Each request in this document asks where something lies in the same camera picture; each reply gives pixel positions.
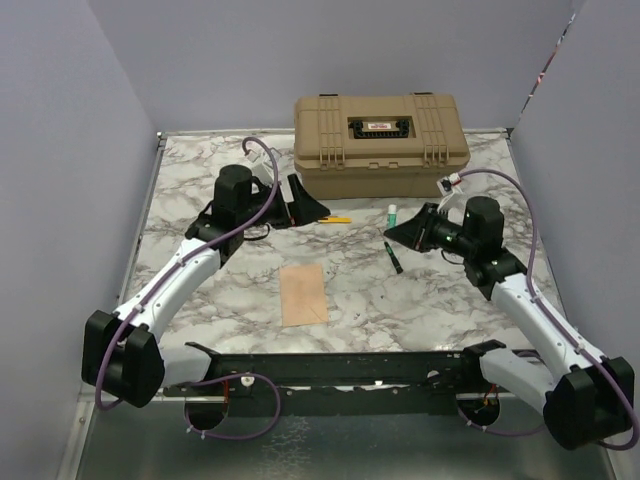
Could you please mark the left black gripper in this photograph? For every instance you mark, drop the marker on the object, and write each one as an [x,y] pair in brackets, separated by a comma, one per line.
[304,208]

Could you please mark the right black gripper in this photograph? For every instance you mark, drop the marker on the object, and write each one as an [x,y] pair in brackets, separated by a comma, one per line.
[416,233]

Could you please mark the white green glue stick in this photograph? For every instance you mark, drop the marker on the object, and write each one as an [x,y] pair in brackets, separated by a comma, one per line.
[391,218]

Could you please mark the peach paper envelope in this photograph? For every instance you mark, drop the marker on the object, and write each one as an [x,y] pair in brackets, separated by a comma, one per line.
[302,294]

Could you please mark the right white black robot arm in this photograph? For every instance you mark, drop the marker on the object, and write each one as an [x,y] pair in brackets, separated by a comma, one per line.
[583,395]

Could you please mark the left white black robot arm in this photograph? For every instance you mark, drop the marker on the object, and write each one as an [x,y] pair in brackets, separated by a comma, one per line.
[121,352]

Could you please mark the black green marker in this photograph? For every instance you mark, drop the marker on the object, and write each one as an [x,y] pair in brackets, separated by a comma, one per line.
[394,260]

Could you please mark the yellow black pen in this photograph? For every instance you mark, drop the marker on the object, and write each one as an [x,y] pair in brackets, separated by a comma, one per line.
[335,220]

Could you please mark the tan plastic toolbox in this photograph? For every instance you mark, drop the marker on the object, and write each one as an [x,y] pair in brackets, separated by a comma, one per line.
[348,147]

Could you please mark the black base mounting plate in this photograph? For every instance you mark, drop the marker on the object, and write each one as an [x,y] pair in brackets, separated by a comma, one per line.
[350,384]

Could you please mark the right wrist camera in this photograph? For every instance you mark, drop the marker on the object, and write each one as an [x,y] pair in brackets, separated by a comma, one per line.
[450,190]

